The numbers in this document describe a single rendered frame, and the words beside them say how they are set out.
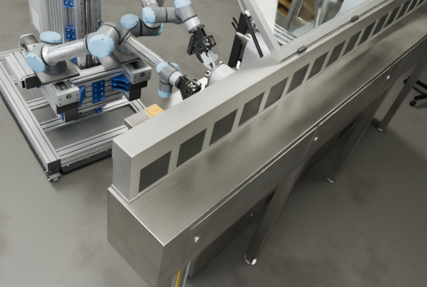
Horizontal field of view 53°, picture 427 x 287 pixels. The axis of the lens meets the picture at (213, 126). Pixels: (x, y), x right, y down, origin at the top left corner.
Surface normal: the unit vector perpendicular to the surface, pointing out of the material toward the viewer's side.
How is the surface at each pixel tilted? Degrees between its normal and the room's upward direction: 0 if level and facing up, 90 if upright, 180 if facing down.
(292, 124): 0
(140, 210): 0
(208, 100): 0
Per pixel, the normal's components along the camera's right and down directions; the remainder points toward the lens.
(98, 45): -0.07, 0.64
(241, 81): 0.18, -0.70
